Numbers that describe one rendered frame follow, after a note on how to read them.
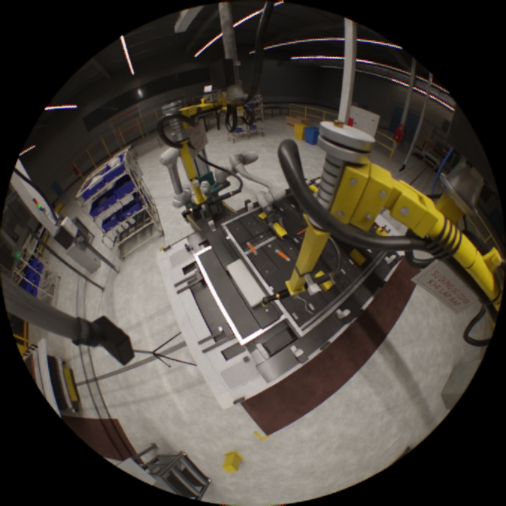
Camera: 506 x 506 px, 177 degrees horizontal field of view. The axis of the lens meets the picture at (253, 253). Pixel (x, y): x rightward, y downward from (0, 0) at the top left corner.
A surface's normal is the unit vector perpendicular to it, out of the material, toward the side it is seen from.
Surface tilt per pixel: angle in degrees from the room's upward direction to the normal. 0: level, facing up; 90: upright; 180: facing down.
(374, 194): 90
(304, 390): 0
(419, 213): 90
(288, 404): 0
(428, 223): 90
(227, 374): 0
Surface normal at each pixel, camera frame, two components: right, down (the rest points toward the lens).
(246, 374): -0.06, -0.55
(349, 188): -0.57, 0.71
